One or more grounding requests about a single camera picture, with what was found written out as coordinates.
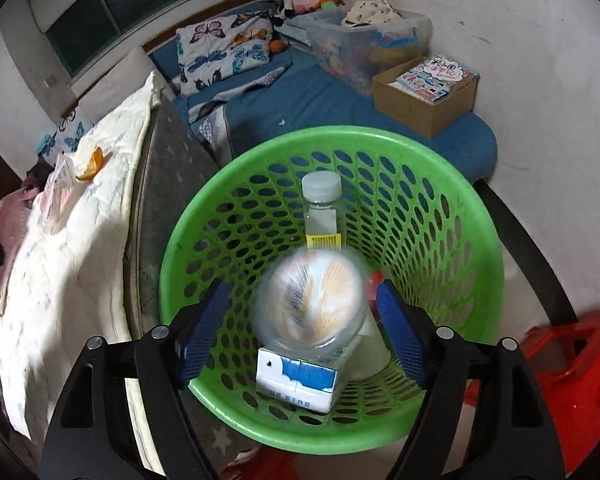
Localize beige pillow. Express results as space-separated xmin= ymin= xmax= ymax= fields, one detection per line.
xmin=70 ymin=45 xmax=156 ymax=121

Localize clear round plastic container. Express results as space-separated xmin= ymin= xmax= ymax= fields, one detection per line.
xmin=252 ymin=245 xmax=370 ymax=353

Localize green plastic mesh basket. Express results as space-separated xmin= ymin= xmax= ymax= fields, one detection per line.
xmin=159 ymin=126 xmax=505 ymax=456

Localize stack of colourful books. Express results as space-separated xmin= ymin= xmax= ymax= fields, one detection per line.
xmin=395 ymin=55 xmax=481 ymax=106

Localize grey star-patterned mattress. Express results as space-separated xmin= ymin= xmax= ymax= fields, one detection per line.
xmin=122 ymin=95 xmax=241 ymax=480

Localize orange peel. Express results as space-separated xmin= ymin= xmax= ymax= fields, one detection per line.
xmin=75 ymin=146 xmax=106 ymax=182

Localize white quilt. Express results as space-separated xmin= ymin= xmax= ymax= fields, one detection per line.
xmin=0 ymin=70 xmax=162 ymax=441

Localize clear plastic storage box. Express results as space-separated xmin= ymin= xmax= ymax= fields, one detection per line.
xmin=287 ymin=7 xmax=433 ymax=96

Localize white plastic cup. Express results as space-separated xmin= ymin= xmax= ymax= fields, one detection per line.
xmin=350 ymin=320 xmax=392 ymax=381

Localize clear plastic wrapper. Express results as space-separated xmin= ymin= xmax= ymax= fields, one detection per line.
xmin=42 ymin=152 xmax=78 ymax=223

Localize clear bottle with white cap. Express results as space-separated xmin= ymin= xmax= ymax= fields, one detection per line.
xmin=301 ymin=171 xmax=345 ymax=251

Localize cardboard box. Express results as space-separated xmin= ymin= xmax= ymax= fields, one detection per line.
xmin=372 ymin=55 xmax=481 ymax=140

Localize blue and white patterned cloth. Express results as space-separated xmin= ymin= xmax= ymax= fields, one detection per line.
xmin=187 ymin=65 xmax=293 ymax=151

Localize patterned cloth in box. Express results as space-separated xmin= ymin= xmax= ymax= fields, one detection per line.
xmin=342 ymin=0 xmax=406 ymax=28

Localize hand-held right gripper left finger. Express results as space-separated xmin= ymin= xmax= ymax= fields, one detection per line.
xmin=40 ymin=277 xmax=236 ymax=480

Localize small butterfly print pillow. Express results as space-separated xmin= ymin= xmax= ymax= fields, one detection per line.
xmin=35 ymin=115 xmax=93 ymax=158

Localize blue and white milk carton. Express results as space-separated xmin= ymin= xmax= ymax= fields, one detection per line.
xmin=255 ymin=342 xmax=353 ymax=415

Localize blue bed mattress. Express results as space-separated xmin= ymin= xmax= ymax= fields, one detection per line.
xmin=147 ymin=0 xmax=498 ymax=183

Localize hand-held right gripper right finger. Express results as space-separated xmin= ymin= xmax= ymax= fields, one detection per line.
xmin=375 ymin=279 xmax=566 ymax=480

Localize pink clothes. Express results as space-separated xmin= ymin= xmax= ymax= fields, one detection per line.
xmin=0 ymin=185 xmax=46 ymax=281

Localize large butterfly print pillow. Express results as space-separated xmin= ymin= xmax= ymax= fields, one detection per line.
xmin=175 ymin=10 xmax=276 ymax=98

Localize window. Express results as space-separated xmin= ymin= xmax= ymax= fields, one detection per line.
xmin=27 ymin=0 xmax=261 ymax=81

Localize red plastic stool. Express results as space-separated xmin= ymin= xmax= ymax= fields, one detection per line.
xmin=520 ymin=310 xmax=600 ymax=478

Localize red and white snack wrapper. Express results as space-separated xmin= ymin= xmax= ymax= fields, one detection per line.
xmin=367 ymin=270 xmax=386 ymax=321

